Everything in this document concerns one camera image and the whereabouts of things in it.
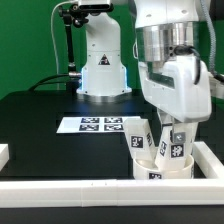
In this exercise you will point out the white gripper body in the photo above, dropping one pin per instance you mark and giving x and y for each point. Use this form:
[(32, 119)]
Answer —
[(174, 92)]

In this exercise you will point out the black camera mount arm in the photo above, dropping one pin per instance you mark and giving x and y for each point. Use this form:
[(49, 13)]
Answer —
[(72, 17)]

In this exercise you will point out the white front fence bar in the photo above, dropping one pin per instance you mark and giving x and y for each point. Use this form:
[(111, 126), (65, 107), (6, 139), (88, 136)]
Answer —
[(91, 193)]

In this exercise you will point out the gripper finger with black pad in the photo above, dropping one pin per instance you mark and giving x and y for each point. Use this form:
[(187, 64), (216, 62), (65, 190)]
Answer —
[(177, 134), (164, 118)]

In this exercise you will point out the white left fence bar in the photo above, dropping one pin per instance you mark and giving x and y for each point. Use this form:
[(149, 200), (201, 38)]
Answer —
[(4, 155)]

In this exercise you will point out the white marker sheet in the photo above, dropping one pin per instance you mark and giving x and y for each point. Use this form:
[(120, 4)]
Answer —
[(91, 124)]

